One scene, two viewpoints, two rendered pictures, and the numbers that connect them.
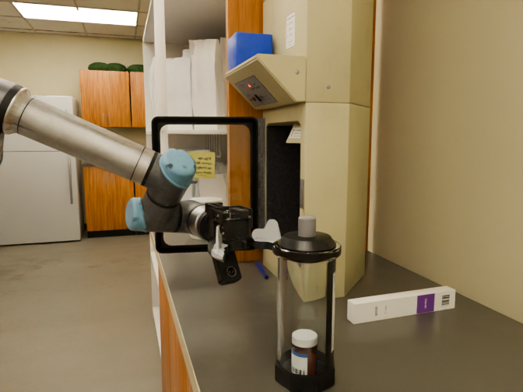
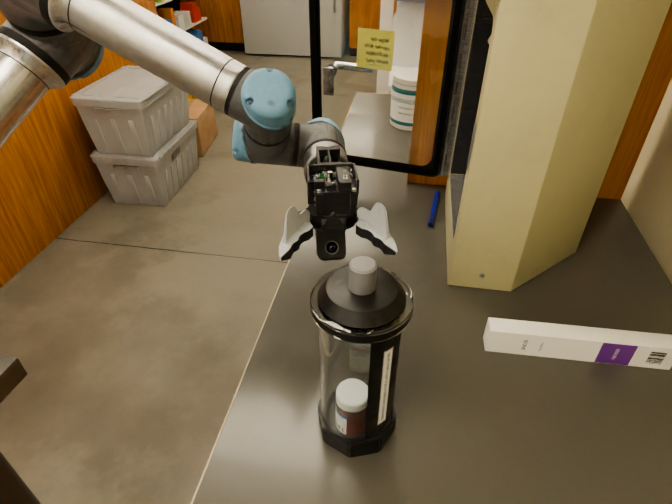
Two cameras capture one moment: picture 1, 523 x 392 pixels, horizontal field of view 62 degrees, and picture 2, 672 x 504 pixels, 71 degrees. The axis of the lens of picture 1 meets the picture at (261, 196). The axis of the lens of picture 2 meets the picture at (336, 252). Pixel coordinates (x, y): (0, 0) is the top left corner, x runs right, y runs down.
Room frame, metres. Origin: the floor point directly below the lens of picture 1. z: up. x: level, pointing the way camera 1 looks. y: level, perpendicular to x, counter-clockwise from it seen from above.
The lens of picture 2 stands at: (0.33, -0.21, 1.50)
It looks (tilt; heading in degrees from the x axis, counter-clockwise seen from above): 37 degrees down; 27
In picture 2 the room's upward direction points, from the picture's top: straight up
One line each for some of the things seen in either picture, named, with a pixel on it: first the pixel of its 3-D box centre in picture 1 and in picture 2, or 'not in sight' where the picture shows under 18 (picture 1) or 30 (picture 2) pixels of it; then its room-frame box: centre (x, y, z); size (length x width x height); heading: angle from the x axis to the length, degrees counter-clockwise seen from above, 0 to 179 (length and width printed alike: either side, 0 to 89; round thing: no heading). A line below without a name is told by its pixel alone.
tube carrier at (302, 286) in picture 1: (305, 308); (358, 363); (0.67, -0.07, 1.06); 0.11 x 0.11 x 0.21
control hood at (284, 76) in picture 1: (260, 85); not in sight; (1.13, 0.00, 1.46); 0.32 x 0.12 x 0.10; 18
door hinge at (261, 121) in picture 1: (261, 184); (458, 89); (1.29, 0.00, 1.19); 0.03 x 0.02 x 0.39; 18
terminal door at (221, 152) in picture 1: (206, 185); (379, 80); (1.27, 0.16, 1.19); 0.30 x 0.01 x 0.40; 98
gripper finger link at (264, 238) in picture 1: (272, 234); (379, 223); (0.84, -0.02, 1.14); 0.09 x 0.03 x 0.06; 68
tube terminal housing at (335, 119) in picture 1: (324, 139); (563, 36); (1.19, -0.17, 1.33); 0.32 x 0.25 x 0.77; 18
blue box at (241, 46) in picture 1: (249, 54); not in sight; (1.23, 0.03, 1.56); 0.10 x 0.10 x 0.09; 18
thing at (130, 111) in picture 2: not in sight; (140, 109); (2.23, 2.04, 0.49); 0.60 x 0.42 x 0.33; 18
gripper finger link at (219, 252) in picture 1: (219, 241); (292, 227); (0.78, 0.08, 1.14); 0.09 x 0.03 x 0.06; 176
